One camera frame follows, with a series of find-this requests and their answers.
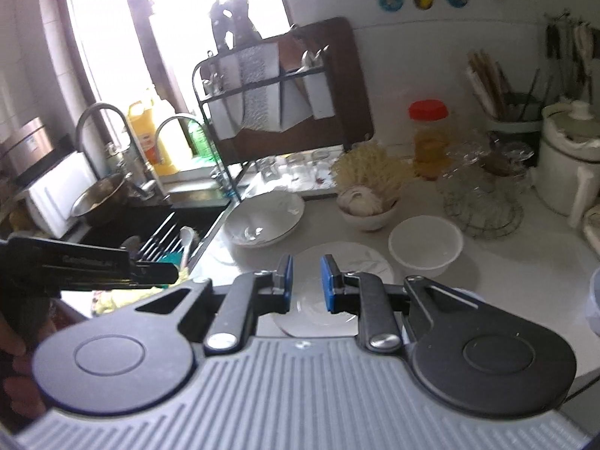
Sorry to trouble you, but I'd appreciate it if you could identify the white dish brush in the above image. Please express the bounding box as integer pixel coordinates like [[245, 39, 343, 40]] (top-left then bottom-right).
[[178, 226, 197, 268]]

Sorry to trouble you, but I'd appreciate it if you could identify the red lid glass jar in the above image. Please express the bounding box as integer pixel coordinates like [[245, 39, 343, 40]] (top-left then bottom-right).
[[408, 99, 452, 181]]

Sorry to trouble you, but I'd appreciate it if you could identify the dried noodle bundle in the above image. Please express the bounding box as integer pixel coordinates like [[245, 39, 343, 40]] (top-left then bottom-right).
[[329, 143, 416, 207]]

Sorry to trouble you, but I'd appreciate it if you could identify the metal canister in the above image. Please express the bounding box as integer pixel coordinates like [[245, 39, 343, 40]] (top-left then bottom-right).
[[0, 117, 53, 183]]

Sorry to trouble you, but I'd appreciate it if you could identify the person's left hand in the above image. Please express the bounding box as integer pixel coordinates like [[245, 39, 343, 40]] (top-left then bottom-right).
[[0, 300, 48, 425]]

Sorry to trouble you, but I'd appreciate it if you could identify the clear plastic container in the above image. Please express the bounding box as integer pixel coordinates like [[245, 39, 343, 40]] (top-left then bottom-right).
[[588, 267, 600, 335]]

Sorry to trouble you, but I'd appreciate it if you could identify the clear glass cup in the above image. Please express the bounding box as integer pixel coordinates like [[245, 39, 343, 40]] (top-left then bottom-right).
[[438, 143, 491, 198], [487, 141, 535, 181]]

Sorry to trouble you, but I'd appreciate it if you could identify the small glass with red mark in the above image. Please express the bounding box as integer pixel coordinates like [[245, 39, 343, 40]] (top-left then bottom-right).
[[312, 149, 336, 183]]

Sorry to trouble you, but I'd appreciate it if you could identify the large white bowl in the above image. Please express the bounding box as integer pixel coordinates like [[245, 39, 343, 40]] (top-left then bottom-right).
[[222, 190, 306, 248]]

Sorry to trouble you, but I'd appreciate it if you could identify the wire cup rack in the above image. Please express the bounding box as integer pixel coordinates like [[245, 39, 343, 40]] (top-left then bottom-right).
[[438, 175, 524, 241]]

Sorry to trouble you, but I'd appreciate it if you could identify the small white bowl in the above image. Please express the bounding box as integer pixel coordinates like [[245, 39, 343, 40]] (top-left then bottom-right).
[[387, 215, 465, 278]]

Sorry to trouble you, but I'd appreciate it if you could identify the tan ceramic bowl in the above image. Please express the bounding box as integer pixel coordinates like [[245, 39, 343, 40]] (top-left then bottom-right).
[[336, 186, 402, 232]]

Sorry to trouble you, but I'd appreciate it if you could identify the white glass tray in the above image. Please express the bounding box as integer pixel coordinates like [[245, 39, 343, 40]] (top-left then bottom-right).
[[243, 147, 345, 198]]

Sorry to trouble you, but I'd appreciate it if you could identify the metal sink rack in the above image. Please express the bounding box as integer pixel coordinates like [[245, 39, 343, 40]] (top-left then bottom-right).
[[139, 218, 183, 264]]

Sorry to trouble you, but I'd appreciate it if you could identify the small clear glass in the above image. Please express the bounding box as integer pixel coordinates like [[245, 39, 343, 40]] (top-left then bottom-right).
[[287, 152, 312, 182], [259, 157, 283, 183]]

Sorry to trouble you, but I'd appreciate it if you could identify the white electric pot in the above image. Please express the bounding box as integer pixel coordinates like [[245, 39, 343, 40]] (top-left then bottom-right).
[[534, 97, 600, 230]]

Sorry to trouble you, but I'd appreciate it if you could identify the row of hanging utensils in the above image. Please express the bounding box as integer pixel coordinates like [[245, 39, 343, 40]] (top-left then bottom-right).
[[544, 10, 595, 93]]

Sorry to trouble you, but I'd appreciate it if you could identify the short steel faucet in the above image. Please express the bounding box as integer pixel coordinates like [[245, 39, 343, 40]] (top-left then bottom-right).
[[154, 114, 208, 185]]

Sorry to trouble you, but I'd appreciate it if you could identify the black metal dish rack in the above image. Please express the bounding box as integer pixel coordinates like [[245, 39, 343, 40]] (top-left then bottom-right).
[[192, 48, 350, 203]]

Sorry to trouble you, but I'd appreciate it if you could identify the black kitchen sink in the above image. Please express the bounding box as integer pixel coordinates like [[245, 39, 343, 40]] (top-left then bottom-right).
[[70, 196, 231, 284]]

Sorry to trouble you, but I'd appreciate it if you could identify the tall steel faucet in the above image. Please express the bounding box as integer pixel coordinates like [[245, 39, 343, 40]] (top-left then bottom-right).
[[76, 102, 158, 198]]

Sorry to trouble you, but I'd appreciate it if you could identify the yellow detergent bottle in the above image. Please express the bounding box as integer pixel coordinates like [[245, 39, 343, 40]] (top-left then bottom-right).
[[127, 99, 181, 176]]

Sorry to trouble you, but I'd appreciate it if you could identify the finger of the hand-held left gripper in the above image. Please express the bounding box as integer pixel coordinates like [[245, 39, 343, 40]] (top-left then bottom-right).
[[129, 254, 180, 288]]

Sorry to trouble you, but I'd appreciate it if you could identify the grey textured dishcloth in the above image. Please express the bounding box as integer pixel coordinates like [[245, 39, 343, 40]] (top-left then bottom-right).
[[238, 46, 273, 130]]

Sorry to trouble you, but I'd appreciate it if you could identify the green plastic bottle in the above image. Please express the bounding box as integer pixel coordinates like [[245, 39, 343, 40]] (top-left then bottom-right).
[[186, 118, 217, 160]]

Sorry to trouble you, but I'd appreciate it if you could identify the yellow cloth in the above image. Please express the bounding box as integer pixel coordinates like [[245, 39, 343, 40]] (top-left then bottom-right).
[[91, 266, 189, 316]]

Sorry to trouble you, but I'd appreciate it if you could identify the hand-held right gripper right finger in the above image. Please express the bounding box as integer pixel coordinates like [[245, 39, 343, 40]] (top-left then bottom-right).
[[320, 254, 474, 352]]

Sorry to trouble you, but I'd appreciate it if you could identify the white dishcloth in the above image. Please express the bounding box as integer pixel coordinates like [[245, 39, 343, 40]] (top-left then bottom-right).
[[208, 43, 282, 139], [299, 62, 336, 121]]

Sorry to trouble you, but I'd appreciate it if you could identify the stainless steel bowl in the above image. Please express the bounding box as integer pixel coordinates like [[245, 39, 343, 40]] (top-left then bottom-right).
[[69, 172, 132, 227]]

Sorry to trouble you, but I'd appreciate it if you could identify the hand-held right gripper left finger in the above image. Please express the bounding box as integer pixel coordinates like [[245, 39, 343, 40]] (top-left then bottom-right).
[[135, 254, 294, 355]]

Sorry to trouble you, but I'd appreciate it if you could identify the white patterned dish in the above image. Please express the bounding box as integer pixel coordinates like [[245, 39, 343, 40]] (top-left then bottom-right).
[[581, 206, 600, 256]]

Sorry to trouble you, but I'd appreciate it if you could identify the white cutting board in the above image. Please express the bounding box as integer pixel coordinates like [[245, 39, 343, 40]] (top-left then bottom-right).
[[25, 151, 97, 240]]

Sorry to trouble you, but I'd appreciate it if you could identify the pale green chopstick holder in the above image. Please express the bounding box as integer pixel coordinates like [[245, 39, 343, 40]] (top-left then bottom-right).
[[483, 115, 545, 152]]

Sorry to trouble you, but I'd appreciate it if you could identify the white plate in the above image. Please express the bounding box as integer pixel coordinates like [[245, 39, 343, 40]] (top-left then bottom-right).
[[271, 242, 395, 338]]

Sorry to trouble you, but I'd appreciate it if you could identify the bundle of black chopsticks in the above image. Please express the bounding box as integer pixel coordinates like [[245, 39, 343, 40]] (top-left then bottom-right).
[[514, 68, 543, 122]]

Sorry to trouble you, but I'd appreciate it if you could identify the brown wooden cutting board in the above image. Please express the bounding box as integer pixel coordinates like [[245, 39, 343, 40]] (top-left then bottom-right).
[[225, 16, 377, 162]]

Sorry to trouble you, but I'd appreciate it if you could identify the brown framed window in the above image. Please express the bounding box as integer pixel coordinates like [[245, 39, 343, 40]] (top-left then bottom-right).
[[61, 0, 292, 120]]

